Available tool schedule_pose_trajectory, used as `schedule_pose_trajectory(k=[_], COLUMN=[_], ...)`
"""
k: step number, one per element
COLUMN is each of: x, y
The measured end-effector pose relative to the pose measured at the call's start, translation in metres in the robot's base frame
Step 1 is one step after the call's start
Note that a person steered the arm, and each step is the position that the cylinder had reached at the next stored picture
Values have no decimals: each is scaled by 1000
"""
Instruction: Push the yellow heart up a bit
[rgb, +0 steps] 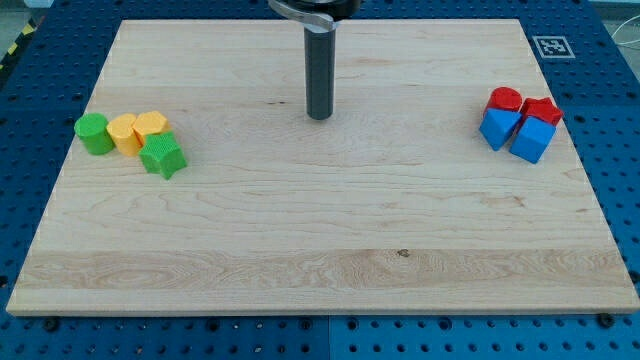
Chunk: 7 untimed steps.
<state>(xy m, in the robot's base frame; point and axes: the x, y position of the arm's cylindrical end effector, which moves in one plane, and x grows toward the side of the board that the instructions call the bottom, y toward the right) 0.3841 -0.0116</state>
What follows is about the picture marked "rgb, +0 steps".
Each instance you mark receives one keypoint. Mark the yellow heart block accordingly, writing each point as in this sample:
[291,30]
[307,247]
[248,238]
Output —
[123,135]

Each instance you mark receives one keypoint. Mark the red cylinder block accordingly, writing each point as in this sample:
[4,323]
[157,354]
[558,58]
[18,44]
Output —
[504,98]

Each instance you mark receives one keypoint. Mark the light wooden board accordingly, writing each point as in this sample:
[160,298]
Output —
[394,205]

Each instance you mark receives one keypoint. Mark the white fiducial marker tag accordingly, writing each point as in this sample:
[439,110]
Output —
[553,47]

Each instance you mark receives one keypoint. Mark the blue triangle block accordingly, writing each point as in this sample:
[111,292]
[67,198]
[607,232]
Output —
[498,126]

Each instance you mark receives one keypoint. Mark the green star block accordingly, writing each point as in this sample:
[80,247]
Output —
[162,154]

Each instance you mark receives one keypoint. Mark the yellow black hazard tape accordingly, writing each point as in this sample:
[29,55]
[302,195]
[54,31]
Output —
[18,46]

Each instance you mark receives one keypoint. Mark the blue cube block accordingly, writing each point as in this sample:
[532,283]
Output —
[532,139]

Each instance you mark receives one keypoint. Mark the red star block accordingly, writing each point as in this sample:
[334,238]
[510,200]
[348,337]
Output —
[543,109]

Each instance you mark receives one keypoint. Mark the green cylinder block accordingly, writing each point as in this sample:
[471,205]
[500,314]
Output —
[91,129]

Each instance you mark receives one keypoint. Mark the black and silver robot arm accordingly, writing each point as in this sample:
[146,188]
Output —
[318,16]

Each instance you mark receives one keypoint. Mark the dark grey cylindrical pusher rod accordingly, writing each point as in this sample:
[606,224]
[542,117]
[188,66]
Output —
[319,46]

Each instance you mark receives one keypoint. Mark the yellow hexagon block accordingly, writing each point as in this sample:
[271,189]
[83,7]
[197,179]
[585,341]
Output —
[150,123]

